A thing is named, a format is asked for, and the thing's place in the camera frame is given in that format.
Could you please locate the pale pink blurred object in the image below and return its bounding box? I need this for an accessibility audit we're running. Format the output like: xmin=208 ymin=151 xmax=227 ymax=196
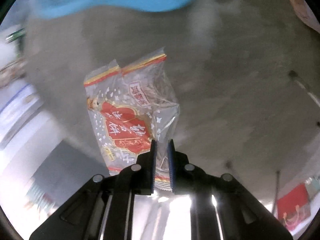
xmin=287 ymin=0 xmax=320 ymax=34

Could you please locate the clear snack wrapper red label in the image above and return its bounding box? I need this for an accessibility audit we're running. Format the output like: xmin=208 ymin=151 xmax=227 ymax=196
xmin=84 ymin=46 xmax=180 ymax=193

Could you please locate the red printed bag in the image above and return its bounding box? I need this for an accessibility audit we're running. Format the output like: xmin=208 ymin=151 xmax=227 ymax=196
xmin=276 ymin=184 xmax=312 ymax=233

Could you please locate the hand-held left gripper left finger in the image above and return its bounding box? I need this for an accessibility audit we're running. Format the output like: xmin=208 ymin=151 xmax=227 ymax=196
xmin=29 ymin=139 xmax=158 ymax=240

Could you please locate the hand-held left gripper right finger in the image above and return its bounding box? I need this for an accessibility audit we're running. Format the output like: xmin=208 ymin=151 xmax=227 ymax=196
xmin=168 ymin=139 xmax=293 ymax=240

